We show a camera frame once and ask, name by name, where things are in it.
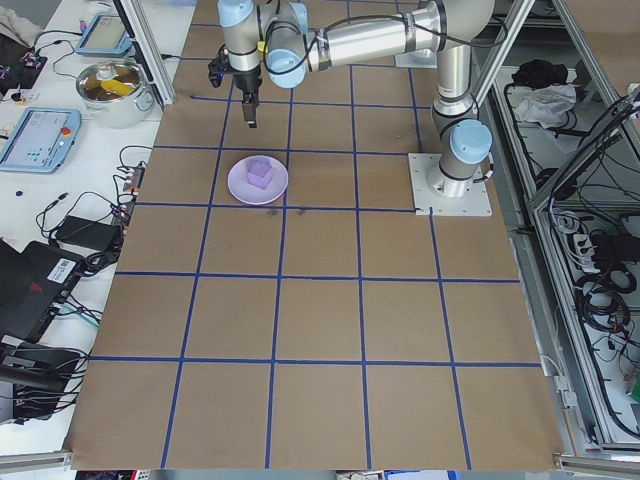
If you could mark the purple foam block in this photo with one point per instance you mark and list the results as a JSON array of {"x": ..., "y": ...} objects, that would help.
[{"x": 259, "y": 175}]

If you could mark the person forearm beige sleeve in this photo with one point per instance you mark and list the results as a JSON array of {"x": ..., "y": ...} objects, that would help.
[{"x": 12, "y": 25}]

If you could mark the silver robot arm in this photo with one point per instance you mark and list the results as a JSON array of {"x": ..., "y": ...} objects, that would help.
[{"x": 370, "y": 37}]

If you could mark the purple round plate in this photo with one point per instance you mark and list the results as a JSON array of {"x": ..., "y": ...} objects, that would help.
[{"x": 240, "y": 187}]

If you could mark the steel cooking pot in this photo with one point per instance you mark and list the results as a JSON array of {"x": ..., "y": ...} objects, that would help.
[{"x": 120, "y": 112}]

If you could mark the black usb hub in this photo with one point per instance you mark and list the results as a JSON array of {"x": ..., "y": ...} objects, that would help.
[{"x": 131, "y": 187}]

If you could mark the glass pot lid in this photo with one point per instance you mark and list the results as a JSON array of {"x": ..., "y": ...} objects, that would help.
[{"x": 107, "y": 72}]

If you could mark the blue-framed teach pendant tablet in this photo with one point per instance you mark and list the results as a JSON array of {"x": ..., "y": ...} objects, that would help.
[
  {"x": 102, "y": 35},
  {"x": 35, "y": 140}
]

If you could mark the black power adapter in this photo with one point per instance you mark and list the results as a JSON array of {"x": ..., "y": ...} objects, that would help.
[{"x": 85, "y": 231}]

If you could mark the black crumpled cloth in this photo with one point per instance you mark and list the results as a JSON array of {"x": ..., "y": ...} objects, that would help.
[{"x": 540, "y": 72}]

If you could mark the white crumpled cloth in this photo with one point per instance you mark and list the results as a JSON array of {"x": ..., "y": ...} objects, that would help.
[{"x": 542, "y": 105}]

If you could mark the black laptop with white label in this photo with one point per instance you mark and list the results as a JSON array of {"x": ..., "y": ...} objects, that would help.
[{"x": 25, "y": 300}]

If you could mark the black flat equipment box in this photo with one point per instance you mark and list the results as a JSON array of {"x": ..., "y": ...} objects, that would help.
[{"x": 40, "y": 365}]

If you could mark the white power strip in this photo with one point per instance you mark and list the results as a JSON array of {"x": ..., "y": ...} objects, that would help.
[{"x": 582, "y": 247}]

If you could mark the red black printed box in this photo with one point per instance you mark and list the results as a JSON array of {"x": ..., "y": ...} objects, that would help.
[{"x": 110, "y": 475}]

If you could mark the blue flat box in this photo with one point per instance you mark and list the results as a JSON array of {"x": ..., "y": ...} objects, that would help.
[{"x": 420, "y": 475}]

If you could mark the short aluminium profile bar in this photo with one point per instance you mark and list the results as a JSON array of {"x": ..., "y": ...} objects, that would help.
[
  {"x": 35, "y": 460},
  {"x": 600, "y": 462}
]

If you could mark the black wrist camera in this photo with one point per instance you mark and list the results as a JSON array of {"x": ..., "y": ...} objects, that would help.
[{"x": 218, "y": 70}]

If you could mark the aluminium profile post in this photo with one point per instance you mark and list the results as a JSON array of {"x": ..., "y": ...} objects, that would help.
[{"x": 155, "y": 65}]

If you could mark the V-shaped metal bar frame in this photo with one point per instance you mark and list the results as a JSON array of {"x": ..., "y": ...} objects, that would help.
[{"x": 537, "y": 290}]

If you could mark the metal corner bracket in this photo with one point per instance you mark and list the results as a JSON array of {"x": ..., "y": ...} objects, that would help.
[{"x": 565, "y": 392}]

